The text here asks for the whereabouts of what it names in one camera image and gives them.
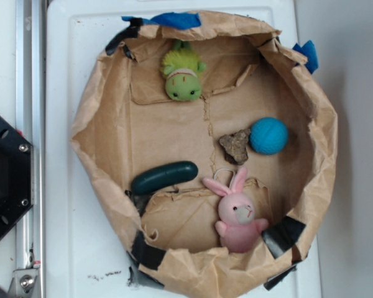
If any brown rough rock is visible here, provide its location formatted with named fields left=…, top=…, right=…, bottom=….
left=219, top=129, right=251, bottom=165

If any dark green toy cucumber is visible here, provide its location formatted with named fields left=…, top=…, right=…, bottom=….
left=131, top=161, right=198, bottom=196

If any brown paper bag bin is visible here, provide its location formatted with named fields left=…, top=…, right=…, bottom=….
left=71, top=11, right=338, bottom=297

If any aluminium frame rail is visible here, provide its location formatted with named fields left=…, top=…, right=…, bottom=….
left=13, top=1, right=48, bottom=297

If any white plastic tray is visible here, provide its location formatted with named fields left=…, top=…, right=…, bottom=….
left=45, top=0, right=323, bottom=298

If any blue rubber ball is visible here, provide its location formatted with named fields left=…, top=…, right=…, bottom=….
left=249, top=117, right=288, bottom=155

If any pink plush bunny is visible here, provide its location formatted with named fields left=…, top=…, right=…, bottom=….
left=203, top=167, right=269, bottom=253

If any green plush animal toy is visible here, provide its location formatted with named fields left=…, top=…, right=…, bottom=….
left=160, top=40, right=206, bottom=102

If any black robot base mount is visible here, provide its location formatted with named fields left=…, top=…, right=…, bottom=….
left=0, top=116, right=32, bottom=241

